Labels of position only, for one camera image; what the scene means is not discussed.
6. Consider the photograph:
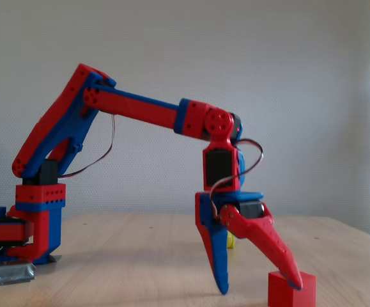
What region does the red cube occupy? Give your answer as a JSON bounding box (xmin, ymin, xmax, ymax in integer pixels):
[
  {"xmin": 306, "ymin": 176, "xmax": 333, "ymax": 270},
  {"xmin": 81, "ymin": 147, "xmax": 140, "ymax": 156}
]
[{"xmin": 267, "ymin": 271, "xmax": 317, "ymax": 307}]

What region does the red white black servo wire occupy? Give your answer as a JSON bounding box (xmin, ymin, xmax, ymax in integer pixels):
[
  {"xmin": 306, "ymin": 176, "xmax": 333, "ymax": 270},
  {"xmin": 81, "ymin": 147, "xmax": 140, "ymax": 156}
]
[
  {"xmin": 56, "ymin": 113, "xmax": 116, "ymax": 180},
  {"xmin": 210, "ymin": 138, "xmax": 265, "ymax": 221}
]

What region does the grey duct tape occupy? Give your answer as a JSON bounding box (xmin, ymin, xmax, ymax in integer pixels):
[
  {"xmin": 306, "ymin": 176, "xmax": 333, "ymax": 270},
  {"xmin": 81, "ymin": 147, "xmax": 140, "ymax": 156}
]
[{"xmin": 0, "ymin": 255, "xmax": 63, "ymax": 287}]

